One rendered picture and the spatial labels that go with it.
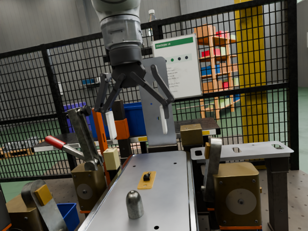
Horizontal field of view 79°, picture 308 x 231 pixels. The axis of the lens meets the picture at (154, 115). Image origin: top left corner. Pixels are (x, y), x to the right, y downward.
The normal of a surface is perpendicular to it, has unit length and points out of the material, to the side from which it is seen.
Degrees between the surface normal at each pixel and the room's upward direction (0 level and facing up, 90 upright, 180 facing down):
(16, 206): 0
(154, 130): 90
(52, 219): 78
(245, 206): 90
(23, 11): 90
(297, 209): 0
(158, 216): 0
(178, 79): 90
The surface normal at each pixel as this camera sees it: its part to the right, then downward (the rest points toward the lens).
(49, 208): 0.92, -0.32
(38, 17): 0.00, 0.18
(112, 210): -0.14, -0.97
